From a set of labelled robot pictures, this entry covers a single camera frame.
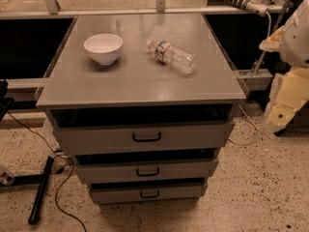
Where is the white ceramic bowl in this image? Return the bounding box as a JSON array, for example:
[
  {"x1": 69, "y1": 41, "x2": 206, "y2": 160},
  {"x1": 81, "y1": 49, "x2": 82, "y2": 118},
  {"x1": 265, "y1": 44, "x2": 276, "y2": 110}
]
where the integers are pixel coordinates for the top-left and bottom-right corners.
[{"x1": 84, "y1": 34, "x2": 123, "y2": 66}]

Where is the black metal floor bar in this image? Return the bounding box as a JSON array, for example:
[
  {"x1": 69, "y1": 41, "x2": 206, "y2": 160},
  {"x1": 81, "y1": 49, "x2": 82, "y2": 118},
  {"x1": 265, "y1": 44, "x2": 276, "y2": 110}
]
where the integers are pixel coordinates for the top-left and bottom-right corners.
[{"x1": 28, "y1": 157, "x2": 54, "y2": 225}]

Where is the grey middle drawer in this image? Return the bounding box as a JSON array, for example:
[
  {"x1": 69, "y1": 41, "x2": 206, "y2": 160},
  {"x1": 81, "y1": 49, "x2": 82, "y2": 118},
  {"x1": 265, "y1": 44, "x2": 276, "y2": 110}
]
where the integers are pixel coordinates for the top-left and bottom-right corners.
[{"x1": 76, "y1": 159, "x2": 218, "y2": 184}]

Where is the black device at left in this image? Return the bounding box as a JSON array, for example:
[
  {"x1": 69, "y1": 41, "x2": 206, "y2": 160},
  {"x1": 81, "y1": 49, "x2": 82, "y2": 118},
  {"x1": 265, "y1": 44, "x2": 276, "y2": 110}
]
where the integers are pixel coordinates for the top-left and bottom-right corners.
[{"x1": 0, "y1": 80, "x2": 14, "y2": 122}]

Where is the black floor cable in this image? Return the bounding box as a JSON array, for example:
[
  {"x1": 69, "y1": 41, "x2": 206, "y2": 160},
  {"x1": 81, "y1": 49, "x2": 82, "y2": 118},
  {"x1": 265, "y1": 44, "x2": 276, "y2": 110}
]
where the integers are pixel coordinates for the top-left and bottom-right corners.
[{"x1": 6, "y1": 110, "x2": 88, "y2": 232}]

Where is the grey bottom drawer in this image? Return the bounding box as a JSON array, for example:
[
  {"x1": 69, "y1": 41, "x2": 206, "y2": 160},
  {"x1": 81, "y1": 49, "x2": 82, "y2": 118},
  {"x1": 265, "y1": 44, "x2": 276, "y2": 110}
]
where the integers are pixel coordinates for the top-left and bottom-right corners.
[{"x1": 90, "y1": 181, "x2": 207, "y2": 204}]

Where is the small object on floor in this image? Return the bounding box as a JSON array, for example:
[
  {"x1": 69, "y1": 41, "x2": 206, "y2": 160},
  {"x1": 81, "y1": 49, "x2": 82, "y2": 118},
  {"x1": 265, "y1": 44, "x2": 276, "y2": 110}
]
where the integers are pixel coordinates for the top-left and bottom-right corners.
[{"x1": 0, "y1": 165, "x2": 14, "y2": 186}]

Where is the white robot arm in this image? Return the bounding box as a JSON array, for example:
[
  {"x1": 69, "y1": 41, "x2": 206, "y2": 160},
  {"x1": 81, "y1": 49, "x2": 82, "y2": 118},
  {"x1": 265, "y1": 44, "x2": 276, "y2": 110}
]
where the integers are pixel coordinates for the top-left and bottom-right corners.
[{"x1": 259, "y1": 0, "x2": 309, "y2": 132}]

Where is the grey drawer cabinet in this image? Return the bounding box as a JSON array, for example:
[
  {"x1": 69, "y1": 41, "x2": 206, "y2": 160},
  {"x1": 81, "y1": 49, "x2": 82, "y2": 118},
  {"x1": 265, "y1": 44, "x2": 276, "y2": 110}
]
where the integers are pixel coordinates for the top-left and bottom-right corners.
[{"x1": 37, "y1": 14, "x2": 245, "y2": 190}]

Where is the grey drawer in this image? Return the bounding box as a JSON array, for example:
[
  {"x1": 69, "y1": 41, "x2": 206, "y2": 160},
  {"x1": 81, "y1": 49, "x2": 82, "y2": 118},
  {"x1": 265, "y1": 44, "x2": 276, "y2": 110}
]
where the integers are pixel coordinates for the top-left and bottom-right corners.
[
  {"x1": 53, "y1": 121, "x2": 234, "y2": 156},
  {"x1": 90, "y1": 181, "x2": 207, "y2": 204},
  {"x1": 76, "y1": 159, "x2": 218, "y2": 184}
]

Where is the clear plastic water bottle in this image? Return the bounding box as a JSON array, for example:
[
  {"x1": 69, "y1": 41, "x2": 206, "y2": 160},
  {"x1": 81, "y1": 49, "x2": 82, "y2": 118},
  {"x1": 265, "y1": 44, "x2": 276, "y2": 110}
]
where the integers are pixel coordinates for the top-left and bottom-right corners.
[{"x1": 147, "y1": 40, "x2": 197, "y2": 75}]

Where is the white power cord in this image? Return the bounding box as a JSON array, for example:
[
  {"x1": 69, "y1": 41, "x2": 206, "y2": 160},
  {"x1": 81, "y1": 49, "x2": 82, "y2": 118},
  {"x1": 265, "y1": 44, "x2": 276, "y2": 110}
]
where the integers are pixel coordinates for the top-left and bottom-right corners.
[{"x1": 246, "y1": 11, "x2": 273, "y2": 82}]

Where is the white power strip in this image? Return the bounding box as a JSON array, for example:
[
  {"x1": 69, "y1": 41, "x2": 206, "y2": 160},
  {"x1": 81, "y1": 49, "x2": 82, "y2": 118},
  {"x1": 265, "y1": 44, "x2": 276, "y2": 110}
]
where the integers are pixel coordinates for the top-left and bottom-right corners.
[{"x1": 224, "y1": 0, "x2": 268, "y2": 16}]

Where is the grey top drawer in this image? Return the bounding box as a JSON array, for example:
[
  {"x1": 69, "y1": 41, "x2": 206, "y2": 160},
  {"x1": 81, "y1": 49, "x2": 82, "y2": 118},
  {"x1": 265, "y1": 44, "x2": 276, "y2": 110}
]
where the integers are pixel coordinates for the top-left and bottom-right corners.
[{"x1": 53, "y1": 121, "x2": 234, "y2": 156}]

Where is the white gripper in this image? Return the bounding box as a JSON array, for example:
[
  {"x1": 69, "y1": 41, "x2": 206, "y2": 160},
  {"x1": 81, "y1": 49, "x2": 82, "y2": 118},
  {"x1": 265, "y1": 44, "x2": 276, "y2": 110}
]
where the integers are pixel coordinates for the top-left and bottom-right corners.
[{"x1": 259, "y1": 26, "x2": 309, "y2": 132}]

